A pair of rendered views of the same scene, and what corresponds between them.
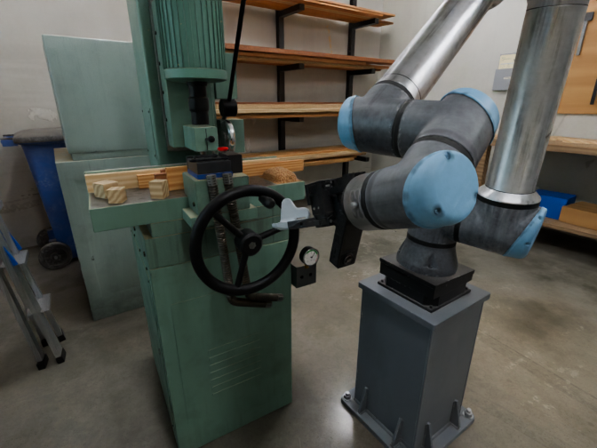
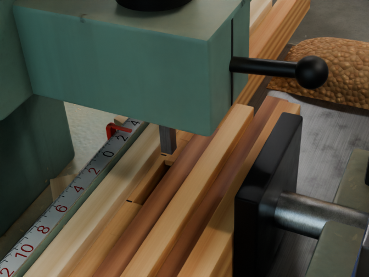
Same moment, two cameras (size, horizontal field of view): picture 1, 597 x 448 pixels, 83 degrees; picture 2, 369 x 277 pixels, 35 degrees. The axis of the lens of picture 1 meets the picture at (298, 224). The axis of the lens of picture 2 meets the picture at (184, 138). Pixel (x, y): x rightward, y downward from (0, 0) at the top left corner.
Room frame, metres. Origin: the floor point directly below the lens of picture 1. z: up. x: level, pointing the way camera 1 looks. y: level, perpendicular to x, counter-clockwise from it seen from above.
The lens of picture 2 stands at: (0.78, 0.47, 1.23)
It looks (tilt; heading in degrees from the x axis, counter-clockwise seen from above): 38 degrees down; 328
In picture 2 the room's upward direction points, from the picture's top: 4 degrees counter-clockwise
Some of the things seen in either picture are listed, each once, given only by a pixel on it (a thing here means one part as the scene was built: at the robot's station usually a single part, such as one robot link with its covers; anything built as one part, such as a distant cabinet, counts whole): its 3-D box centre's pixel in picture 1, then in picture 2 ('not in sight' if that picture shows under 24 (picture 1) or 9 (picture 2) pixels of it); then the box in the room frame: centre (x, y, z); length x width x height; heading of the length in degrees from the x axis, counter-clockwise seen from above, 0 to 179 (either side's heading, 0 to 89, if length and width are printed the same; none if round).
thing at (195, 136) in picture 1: (201, 140); (137, 53); (1.09, 0.31, 1.03); 0.14 x 0.07 x 0.09; 31
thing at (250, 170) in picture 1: (229, 172); (212, 121); (1.11, 0.23, 0.92); 0.56 x 0.02 x 0.04; 121
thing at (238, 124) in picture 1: (230, 135); not in sight; (1.31, 0.26, 1.02); 0.09 x 0.07 x 0.12; 121
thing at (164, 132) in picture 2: not in sight; (166, 123); (1.07, 0.30, 0.97); 0.01 x 0.01 x 0.05; 31
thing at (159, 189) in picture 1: (159, 188); not in sight; (0.87, 0.37, 0.92); 0.04 x 0.04 x 0.04; 85
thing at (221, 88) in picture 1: (222, 76); not in sight; (1.33, 0.28, 1.23); 0.09 x 0.08 x 0.15; 31
